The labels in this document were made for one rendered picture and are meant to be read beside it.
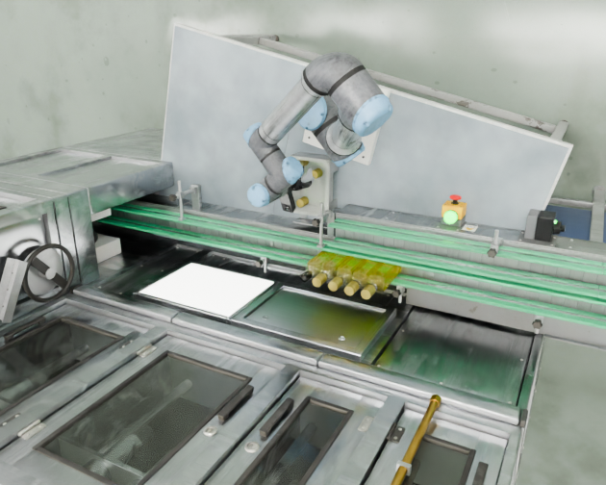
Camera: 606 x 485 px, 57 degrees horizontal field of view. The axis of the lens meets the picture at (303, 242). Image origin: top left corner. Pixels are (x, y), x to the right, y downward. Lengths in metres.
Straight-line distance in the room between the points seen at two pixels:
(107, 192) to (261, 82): 0.74
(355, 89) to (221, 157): 1.07
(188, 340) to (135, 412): 0.37
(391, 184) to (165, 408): 1.11
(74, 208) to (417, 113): 1.29
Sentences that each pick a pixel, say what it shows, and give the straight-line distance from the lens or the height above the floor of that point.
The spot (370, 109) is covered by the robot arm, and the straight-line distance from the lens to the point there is 1.45.
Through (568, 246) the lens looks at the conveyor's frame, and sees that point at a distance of 1.92.
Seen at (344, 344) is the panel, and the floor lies 1.28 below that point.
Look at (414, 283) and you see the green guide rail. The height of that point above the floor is 0.94.
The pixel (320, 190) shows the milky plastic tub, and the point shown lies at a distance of 2.18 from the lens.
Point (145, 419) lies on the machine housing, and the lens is 1.59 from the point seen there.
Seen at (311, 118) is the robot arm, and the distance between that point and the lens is 1.87.
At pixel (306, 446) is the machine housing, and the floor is 1.69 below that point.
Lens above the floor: 2.66
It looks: 56 degrees down
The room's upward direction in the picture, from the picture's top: 125 degrees counter-clockwise
